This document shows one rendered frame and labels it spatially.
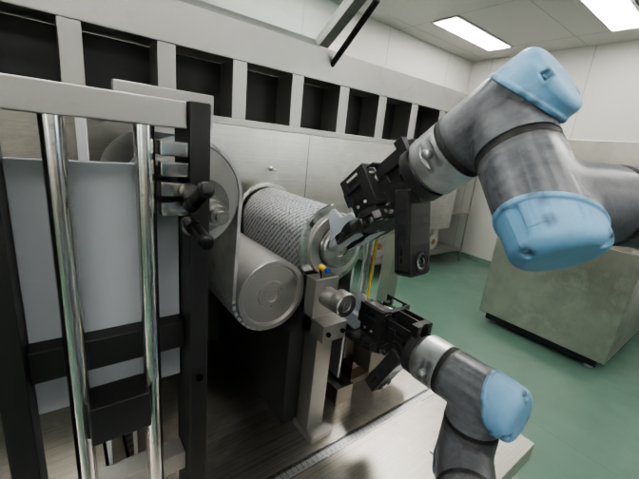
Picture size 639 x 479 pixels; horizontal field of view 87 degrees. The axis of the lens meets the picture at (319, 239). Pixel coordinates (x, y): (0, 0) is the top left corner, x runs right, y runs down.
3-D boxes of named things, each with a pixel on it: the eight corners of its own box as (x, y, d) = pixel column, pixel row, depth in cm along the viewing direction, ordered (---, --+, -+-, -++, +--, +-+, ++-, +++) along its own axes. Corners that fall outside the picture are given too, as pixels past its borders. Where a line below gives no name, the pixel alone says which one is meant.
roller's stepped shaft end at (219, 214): (206, 234, 34) (206, 201, 33) (188, 220, 38) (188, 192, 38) (237, 232, 36) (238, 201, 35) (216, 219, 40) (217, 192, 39)
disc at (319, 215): (305, 296, 59) (293, 218, 53) (304, 296, 60) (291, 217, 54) (367, 265, 67) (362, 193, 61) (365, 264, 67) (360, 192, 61)
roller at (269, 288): (237, 337, 53) (240, 265, 50) (187, 278, 72) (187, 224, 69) (300, 320, 60) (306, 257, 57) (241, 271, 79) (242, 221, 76)
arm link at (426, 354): (455, 382, 54) (422, 400, 49) (430, 366, 58) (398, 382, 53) (464, 340, 52) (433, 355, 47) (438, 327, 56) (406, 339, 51)
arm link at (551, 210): (684, 240, 25) (617, 130, 30) (564, 235, 23) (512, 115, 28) (588, 277, 32) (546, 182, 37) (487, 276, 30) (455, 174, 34)
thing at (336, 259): (348, 272, 61) (318, 263, 56) (340, 268, 63) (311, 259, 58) (363, 233, 61) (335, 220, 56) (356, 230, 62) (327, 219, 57)
